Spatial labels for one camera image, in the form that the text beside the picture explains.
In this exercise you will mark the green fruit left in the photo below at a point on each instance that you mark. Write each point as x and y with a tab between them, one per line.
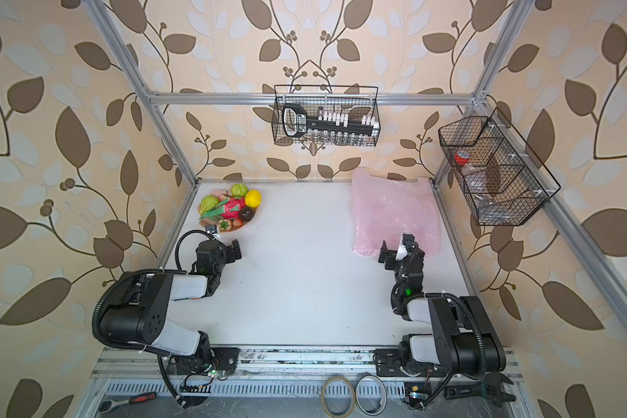
208	203

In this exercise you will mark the red handled ratchet wrench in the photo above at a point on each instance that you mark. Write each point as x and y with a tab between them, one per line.
109	405

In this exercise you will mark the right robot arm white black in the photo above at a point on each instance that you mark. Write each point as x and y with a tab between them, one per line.
462	339

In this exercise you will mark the black socket tool set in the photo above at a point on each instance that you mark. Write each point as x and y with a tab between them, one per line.
297	123

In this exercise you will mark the tape roll left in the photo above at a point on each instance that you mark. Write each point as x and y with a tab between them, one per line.
336	387

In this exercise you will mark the red dragon fruit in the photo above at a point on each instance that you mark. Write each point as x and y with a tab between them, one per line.
227	209

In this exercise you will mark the tape roll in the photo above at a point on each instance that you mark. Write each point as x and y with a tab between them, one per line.
371	395
336	387

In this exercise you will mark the aluminium frame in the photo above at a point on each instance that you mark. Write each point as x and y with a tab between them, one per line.
589	255

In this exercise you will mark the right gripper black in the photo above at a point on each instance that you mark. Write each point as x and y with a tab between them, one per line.
394	256

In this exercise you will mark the yellow lemon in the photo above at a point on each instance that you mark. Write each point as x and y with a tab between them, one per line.
253	199

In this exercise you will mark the black wire basket right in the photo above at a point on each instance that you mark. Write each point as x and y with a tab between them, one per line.
520	180

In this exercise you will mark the black wire basket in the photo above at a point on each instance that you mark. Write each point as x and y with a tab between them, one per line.
357	100
520	180

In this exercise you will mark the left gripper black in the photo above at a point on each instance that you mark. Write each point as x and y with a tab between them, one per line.
230	251

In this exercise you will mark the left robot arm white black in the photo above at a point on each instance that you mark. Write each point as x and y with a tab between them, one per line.
132	314

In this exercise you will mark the tape roll right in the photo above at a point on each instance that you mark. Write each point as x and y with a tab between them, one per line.
371	395

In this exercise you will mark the pink plastic bag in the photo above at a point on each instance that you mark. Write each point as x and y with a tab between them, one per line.
385	209

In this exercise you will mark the dark purple fruit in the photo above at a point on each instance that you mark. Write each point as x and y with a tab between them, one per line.
246	214

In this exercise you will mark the pink fruit plate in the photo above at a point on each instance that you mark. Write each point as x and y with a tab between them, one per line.
237	223

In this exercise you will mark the green wrinkled fruit back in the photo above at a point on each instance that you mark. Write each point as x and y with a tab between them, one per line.
239	191

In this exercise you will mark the red capped plastic bottle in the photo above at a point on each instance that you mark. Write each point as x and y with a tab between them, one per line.
475	178

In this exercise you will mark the black wire basket centre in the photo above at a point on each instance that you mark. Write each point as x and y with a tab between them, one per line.
357	100

